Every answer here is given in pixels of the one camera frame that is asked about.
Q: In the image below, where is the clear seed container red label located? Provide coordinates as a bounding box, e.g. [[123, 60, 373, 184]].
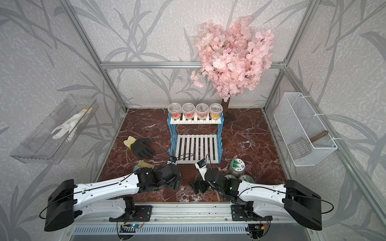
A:
[[168, 103, 182, 120]]

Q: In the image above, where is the small clear container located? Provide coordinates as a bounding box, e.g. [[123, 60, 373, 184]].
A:
[[209, 103, 223, 120]]

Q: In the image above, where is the pink flower lid container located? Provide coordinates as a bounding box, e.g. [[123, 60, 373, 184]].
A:
[[225, 174, 237, 179]]

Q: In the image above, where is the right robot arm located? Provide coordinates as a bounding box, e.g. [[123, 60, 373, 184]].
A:
[[189, 167, 322, 231]]

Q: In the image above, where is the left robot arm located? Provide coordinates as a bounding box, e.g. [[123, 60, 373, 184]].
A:
[[44, 163, 182, 232]]

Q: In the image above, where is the carrot lid seed container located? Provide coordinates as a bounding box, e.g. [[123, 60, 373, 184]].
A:
[[239, 174, 255, 183]]

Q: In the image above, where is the green label seed container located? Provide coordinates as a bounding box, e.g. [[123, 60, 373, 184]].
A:
[[229, 158, 246, 178]]

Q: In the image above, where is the blue white two-tier shelf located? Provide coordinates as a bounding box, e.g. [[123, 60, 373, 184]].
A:
[[167, 114, 224, 164]]

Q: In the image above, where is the blue hand brush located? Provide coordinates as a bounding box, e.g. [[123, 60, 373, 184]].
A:
[[133, 160, 155, 171]]

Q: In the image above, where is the black work glove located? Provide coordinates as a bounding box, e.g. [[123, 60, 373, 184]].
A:
[[123, 136, 155, 160]]

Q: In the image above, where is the white glove in tray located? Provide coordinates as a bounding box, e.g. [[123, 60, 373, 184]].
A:
[[51, 107, 93, 142]]

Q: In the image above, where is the pink artificial blossom tree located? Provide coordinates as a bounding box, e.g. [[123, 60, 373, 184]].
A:
[[191, 16, 274, 122]]

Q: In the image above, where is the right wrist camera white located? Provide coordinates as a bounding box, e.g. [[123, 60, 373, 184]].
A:
[[195, 159, 207, 181]]

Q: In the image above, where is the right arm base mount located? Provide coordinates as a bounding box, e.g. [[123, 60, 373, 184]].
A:
[[231, 201, 273, 222]]

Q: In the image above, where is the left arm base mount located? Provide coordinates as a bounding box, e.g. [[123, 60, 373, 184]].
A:
[[109, 197, 153, 223]]

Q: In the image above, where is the white wire mesh basket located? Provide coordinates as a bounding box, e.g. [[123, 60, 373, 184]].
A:
[[273, 92, 338, 167]]

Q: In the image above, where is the wooden handled brush in basket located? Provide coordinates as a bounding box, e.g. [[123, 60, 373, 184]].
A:
[[294, 131, 329, 151]]

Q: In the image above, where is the clear acrylic wall tray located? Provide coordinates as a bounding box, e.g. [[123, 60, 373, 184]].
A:
[[10, 94, 99, 165]]

